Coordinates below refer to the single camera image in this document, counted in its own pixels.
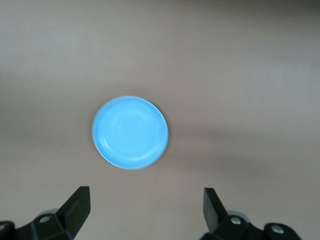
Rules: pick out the blue round plate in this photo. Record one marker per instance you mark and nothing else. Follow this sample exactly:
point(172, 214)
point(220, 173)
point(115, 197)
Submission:
point(130, 132)

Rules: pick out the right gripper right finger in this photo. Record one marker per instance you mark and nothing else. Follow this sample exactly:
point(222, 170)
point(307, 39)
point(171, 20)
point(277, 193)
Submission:
point(220, 225)

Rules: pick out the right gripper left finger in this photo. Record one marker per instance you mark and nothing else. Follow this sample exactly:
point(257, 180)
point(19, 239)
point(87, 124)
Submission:
point(70, 220)

